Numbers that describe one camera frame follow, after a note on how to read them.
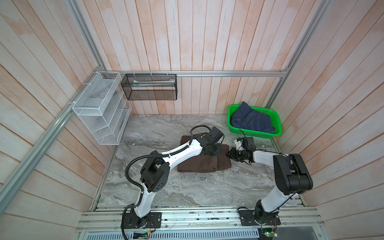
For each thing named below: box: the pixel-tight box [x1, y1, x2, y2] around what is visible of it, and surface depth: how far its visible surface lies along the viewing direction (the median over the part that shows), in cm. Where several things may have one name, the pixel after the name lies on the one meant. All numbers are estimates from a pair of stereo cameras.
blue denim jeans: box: [230, 101, 276, 134], surface depth 109 cm
